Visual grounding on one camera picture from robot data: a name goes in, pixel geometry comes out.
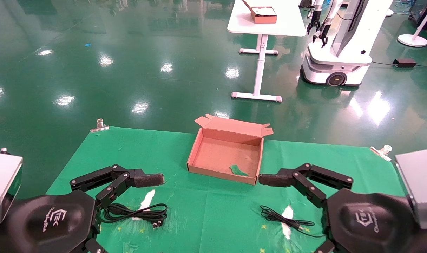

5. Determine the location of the black power adapter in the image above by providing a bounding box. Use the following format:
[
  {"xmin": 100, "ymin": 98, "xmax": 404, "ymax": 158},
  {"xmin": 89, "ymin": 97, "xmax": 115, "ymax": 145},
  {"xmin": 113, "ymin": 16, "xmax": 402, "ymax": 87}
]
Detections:
[{"xmin": 393, "ymin": 58, "xmax": 417, "ymax": 69}]

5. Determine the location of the dark equipment case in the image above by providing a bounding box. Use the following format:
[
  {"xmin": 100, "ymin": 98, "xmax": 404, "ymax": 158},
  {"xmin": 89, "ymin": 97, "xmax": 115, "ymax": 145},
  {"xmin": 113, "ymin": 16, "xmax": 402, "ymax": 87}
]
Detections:
[{"xmin": 409, "ymin": 0, "xmax": 427, "ymax": 26}]

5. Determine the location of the white table with white legs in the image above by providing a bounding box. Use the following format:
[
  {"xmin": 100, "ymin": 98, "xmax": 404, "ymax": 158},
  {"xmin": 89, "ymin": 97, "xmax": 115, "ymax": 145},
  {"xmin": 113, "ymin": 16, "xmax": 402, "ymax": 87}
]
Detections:
[{"xmin": 227, "ymin": 0, "xmax": 307, "ymax": 103}]

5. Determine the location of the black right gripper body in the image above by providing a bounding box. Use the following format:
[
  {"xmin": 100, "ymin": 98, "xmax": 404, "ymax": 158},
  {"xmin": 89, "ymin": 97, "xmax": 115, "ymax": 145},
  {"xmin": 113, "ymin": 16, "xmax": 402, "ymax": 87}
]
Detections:
[{"xmin": 327, "ymin": 189, "xmax": 427, "ymax": 253}]

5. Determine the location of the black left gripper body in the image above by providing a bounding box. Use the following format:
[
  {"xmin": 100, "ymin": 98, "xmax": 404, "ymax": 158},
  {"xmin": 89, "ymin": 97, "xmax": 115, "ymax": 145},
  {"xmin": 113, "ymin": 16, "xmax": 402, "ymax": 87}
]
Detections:
[{"xmin": 0, "ymin": 191, "xmax": 97, "ymax": 253}]

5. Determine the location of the white robot arm black gripper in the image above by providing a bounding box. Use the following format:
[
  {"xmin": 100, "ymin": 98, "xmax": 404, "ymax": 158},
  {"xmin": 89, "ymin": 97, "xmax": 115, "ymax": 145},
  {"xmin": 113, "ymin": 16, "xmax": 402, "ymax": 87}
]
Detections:
[
  {"xmin": 307, "ymin": 0, "xmax": 322, "ymax": 35},
  {"xmin": 313, "ymin": 0, "xmax": 336, "ymax": 48}
]

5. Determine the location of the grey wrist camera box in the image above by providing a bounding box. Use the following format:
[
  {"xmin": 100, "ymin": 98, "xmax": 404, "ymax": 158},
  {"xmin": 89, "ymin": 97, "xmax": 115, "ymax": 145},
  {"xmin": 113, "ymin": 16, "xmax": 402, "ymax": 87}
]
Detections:
[
  {"xmin": 0, "ymin": 152, "xmax": 23, "ymax": 229},
  {"xmin": 395, "ymin": 149, "xmax": 427, "ymax": 229}
]

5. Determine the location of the small cardboard box with lid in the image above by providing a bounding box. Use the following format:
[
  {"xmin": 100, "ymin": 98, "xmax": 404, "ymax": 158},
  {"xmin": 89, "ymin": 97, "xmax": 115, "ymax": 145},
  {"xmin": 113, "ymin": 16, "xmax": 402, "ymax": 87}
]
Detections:
[{"xmin": 242, "ymin": 0, "xmax": 278, "ymax": 24}]

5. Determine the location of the white stand with round base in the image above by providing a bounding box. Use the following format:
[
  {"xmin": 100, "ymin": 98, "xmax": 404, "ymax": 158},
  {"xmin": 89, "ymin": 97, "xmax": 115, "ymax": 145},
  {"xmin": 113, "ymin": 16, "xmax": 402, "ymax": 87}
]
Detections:
[{"xmin": 398, "ymin": 0, "xmax": 427, "ymax": 47}]

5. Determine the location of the thin black USB cable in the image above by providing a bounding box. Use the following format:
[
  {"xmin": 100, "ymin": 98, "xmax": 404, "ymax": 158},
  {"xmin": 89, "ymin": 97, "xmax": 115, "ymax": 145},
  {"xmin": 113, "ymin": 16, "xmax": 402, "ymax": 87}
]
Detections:
[{"xmin": 260, "ymin": 206, "xmax": 327, "ymax": 239}]

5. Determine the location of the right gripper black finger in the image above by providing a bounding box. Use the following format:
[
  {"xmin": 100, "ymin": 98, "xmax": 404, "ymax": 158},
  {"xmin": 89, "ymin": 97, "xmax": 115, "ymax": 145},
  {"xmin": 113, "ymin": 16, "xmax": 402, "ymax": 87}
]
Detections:
[
  {"xmin": 258, "ymin": 163, "xmax": 354, "ymax": 208},
  {"xmin": 314, "ymin": 240, "xmax": 336, "ymax": 253}
]

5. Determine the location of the small green scrap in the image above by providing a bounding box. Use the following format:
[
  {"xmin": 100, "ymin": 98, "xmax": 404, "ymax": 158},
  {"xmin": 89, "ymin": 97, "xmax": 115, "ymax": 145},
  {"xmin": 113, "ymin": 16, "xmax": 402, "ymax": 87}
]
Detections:
[{"xmin": 229, "ymin": 164, "xmax": 249, "ymax": 177}]

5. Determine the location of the open brown cardboard box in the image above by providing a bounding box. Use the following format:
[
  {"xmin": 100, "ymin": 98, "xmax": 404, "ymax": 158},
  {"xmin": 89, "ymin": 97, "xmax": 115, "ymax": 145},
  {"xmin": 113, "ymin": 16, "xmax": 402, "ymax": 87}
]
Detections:
[{"xmin": 186, "ymin": 114, "xmax": 274, "ymax": 186}]

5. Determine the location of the silver metal clip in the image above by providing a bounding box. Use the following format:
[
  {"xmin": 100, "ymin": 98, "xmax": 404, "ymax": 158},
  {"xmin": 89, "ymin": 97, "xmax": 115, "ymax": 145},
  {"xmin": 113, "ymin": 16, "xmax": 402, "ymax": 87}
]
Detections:
[
  {"xmin": 90, "ymin": 118, "xmax": 110, "ymax": 133},
  {"xmin": 370, "ymin": 144, "xmax": 393, "ymax": 162}
]

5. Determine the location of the green table cloth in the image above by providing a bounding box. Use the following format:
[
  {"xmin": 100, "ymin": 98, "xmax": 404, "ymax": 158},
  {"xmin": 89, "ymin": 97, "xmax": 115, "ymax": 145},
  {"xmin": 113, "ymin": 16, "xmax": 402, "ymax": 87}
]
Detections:
[{"xmin": 45, "ymin": 126, "xmax": 407, "ymax": 253}]

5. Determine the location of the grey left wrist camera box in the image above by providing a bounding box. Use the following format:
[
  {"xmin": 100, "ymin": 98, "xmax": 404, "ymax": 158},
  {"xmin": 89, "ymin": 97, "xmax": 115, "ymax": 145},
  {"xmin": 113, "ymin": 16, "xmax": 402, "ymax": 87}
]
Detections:
[{"xmin": 0, "ymin": 152, "xmax": 23, "ymax": 229}]

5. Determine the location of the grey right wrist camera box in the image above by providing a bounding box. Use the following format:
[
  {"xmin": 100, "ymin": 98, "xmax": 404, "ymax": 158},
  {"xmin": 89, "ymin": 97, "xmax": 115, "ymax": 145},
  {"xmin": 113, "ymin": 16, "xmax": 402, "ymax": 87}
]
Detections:
[{"xmin": 395, "ymin": 149, "xmax": 427, "ymax": 229}]

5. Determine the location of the white wheeled robot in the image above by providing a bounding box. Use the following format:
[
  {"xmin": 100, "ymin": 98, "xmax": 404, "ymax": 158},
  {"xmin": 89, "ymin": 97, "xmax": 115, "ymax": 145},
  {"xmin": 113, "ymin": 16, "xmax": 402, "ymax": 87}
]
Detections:
[{"xmin": 301, "ymin": 0, "xmax": 394, "ymax": 87}]

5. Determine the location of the black power cable with plug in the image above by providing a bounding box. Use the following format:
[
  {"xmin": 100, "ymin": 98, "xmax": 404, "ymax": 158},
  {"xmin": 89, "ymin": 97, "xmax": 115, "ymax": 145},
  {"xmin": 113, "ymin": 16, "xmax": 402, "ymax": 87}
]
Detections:
[{"xmin": 100, "ymin": 203, "xmax": 169, "ymax": 229}]

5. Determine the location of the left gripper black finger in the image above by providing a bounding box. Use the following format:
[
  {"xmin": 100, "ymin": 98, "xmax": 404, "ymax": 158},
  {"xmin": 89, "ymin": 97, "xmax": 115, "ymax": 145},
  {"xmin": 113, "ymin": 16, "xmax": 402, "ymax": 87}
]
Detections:
[
  {"xmin": 70, "ymin": 164, "xmax": 165, "ymax": 208},
  {"xmin": 81, "ymin": 239, "xmax": 107, "ymax": 253}
]

